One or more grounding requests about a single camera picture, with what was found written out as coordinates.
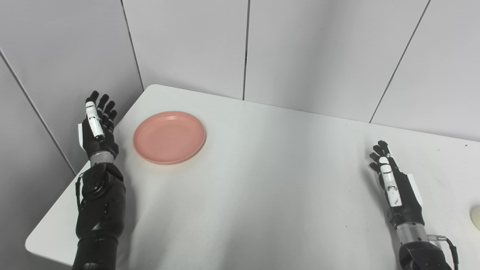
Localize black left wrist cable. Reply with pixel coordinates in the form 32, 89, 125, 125
75, 176, 84, 211

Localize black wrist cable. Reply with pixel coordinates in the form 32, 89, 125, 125
429, 234, 460, 270
75, 176, 84, 211

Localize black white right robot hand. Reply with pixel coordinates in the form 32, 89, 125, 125
369, 140, 426, 228

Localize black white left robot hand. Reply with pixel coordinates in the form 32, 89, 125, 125
78, 90, 120, 161

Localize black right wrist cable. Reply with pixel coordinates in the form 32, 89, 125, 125
429, 234, 460, 270

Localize pink round plate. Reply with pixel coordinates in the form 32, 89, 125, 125
132, 111, 207, 165

